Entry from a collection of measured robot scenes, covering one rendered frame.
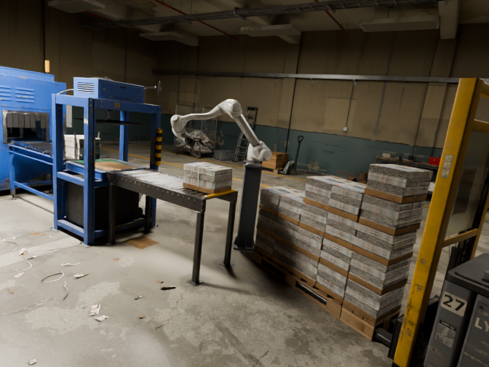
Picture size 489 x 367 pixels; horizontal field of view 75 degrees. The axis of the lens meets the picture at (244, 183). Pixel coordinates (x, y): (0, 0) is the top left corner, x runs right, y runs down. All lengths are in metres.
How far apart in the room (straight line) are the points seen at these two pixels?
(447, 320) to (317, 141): 8.17
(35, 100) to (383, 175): 4.99
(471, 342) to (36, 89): 5.77
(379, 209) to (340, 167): 7.37
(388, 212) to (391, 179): 0.24
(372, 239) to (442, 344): 0.75
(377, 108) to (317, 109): 1.68
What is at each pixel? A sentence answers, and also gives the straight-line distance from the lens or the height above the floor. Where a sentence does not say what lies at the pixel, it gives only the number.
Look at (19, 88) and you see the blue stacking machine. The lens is 5.77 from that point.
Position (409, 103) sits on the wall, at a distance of 9.51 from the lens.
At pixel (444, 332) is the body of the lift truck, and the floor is 0.44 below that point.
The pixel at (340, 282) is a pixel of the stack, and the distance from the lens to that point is 2.81.
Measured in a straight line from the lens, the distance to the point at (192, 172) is 3.03.
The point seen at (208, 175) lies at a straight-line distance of 2.91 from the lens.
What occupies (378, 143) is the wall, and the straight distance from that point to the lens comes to 9.55.
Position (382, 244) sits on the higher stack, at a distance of 2.52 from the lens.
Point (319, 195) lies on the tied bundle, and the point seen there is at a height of 0.94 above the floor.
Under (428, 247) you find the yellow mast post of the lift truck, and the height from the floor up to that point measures 0.90.
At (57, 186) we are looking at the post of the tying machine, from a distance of 4.19.
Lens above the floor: 1.53
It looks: 12 degrees down
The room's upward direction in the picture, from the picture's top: 6 degrees clockwise
